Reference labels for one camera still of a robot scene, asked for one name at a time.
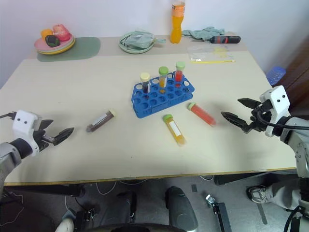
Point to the red toy fruit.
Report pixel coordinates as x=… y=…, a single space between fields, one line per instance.
x=61 y=32

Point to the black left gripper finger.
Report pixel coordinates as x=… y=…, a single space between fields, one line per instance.
x=64 y=135
x=46 y=123

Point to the pink plate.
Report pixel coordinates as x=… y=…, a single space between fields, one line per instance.
x=39 y=44

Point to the orange juice bottle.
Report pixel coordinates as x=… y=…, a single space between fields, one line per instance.
x=177 y=26

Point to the black caster stand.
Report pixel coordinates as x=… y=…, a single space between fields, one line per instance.
x=219 y=215

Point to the brown wooden door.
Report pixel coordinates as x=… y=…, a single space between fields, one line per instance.
x=299 y=77

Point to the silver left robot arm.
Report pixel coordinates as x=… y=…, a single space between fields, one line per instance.
x=10 y=151

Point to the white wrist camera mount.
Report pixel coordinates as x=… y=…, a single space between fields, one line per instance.
x=277 y=101
x=23 y=123

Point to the dark tube pale yellow cap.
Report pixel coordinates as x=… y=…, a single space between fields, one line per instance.
x=145 y=83
x=100 y=120

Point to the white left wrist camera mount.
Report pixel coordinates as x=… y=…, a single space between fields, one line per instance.
x=23 y=123

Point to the light green plate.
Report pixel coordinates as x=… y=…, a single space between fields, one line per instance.
x=135 y=50

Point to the blue ribbed container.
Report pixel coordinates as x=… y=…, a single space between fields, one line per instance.
x=276 y=75

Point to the grey sneaker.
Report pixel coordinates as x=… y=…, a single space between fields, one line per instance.
x=257 y=193

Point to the green placemat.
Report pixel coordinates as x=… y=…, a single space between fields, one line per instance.
x=84 y=49

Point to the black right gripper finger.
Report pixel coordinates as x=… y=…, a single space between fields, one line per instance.
x=235 y=119
x=249 y=102

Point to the grey trouser leg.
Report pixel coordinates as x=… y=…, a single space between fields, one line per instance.
x=282 y=193

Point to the white shoe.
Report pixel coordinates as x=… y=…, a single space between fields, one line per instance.
x=65 y=224

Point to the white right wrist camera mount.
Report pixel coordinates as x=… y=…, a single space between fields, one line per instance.
x=277 y=101

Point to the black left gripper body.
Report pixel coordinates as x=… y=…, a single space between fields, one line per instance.
x=41 y=140

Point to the dark toy avocado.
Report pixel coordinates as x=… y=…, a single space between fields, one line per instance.
x=52 y=40

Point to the red tube green cap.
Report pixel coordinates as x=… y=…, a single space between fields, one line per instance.
x=202 y=114
x=179 y=72

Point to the black table frame bar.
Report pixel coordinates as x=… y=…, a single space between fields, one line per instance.
x=253 y=178
x=48 y=191

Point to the dark rounded shape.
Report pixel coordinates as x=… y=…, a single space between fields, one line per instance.
x=181 y=210

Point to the blue test tube rack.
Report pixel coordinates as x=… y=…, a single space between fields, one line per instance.
x=159 y=104

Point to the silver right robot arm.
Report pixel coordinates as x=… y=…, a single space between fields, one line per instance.
x=299 y=135

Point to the mint green pouch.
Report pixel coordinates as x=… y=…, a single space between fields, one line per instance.
x=137 y=39

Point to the green cloth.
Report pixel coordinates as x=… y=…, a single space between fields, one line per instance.
x=205 y=32

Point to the clear plastic bag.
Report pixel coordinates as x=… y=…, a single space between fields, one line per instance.
x=207 y=52

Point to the thin yellow stick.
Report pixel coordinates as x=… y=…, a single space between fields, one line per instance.
x=212 y=61

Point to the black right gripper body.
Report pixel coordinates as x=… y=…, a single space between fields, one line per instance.
x=258 y=120

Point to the black and red screwdriver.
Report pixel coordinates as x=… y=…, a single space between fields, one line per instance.
x=224 y=39

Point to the yellow tube green cap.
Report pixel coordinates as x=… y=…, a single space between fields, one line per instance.
x=163 y=77
x=174 y=129

